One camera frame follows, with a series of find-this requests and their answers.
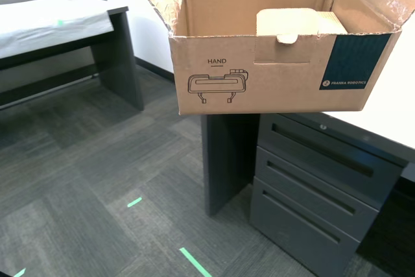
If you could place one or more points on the brown cardboard box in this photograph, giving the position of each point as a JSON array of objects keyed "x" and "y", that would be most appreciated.
[{"x": 259, "y": 79}]

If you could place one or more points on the light wooden block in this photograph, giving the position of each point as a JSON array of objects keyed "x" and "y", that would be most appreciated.
[{"x": 332, "y": 22}]

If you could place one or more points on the dark desk leg panel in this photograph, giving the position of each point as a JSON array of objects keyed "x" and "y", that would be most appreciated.
[{"x": 227, "y": 160}]

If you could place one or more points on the tall dark gray cabinet drawer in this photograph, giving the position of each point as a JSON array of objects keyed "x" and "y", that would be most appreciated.
[{"x": 291, "y": 241}]

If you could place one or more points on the dark gray office desk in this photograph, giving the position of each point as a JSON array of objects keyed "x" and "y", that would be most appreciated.
[{"x": 120, "y": 63}]

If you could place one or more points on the black wall baseboard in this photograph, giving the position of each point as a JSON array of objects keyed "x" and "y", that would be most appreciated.
[{"x": 155, "y": 69}]

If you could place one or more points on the green floor tape strip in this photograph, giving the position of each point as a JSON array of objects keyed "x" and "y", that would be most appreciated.
[
  {"x": 194, "y": 261},
  {"x": 134, "y": 202},
  {"x": 20, "y": 272}
]

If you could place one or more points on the translucent plastic table cover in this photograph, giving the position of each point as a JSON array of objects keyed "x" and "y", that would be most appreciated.
[{"x": 39, "y": 24}]

